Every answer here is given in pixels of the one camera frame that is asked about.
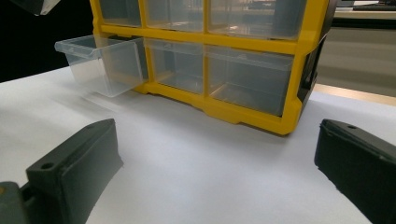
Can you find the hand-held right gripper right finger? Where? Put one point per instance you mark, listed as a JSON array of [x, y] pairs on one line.
[[364, 165]]

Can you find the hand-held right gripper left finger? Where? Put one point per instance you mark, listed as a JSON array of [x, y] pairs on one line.
[[71, 177]]

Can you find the clear plastic drawer bin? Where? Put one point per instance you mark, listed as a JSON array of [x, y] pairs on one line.
[[115, 68]]

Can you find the yellow and black organizer cabinet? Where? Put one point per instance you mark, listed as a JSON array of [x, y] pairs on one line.
[[249, 45]]

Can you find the black curtain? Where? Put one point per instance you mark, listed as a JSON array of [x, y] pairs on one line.
[[31, 46]]

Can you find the light wooden table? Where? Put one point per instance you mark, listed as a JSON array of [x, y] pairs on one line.
[[358, 93]]

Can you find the group of clear plastic drawers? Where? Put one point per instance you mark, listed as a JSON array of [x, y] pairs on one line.
[[249, 84]]

